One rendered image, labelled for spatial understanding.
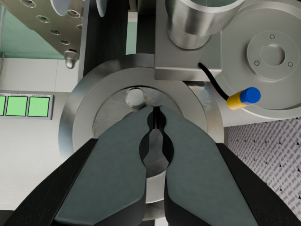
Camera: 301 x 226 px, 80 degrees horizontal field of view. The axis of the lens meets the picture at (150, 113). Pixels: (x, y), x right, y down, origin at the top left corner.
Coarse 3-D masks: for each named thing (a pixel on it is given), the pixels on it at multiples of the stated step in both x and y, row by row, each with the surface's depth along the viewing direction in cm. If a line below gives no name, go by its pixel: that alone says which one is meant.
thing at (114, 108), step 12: (120, 96) 14; (156, 96) 14; (168, 96) 14; (108, 108) 14; (120, 108) 14; (96, 120) 14; (108, 120) 14; (96, 132) 14; (156, 132) 14; (156, 144) 14; (156, 156) 14; (156, 168) 14
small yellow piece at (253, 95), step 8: (200, 64) 13; (208, 72) 12; (216, 88) 12; (248, 88) 9; (256, 88) 9; (224, 96) 12; (232, 96) 10; (240, 96) 10; (248, 96) 9; (256, 96) 9; (232, 104) 10; (240, 104) 10; (248, 104) 9
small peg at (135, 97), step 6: (132, 90) 12; (138, 90) 12; (126, 96) 12; (132, 96) 12; (138, 96) 12; (144, 96) 12; (126, 102) 12; (132, 102) 12; (138, 102) 12; (144, 102) 12; (132, 108) 12; (138, 108) 12
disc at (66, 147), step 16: (112, 64) 17; (128, 64) 17; (144, 64) 17; (80, 80) 17; (96, 80) 17; (80, 96) 16; (208, 96) 16; (64, 112) 16; (208, 112) 16; (64, 128) 16; (208, 128) 16; (64, 144) 16; (64, 160) 16; (160, 208) 15
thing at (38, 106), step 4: (32, 100) 49; (36, 100) 49; (40, 100) 49; (44, 100) 49; (32, 104) 49; (36, 104) 49; (40, 104) 49; (44, 104) 49; (32, 108) 49; (36, 108) 49; (40, 108) 49; (44, 108) 49; (32, 112) 49; (36, 112) 49; (40, 112) 49; (44, 112) 49
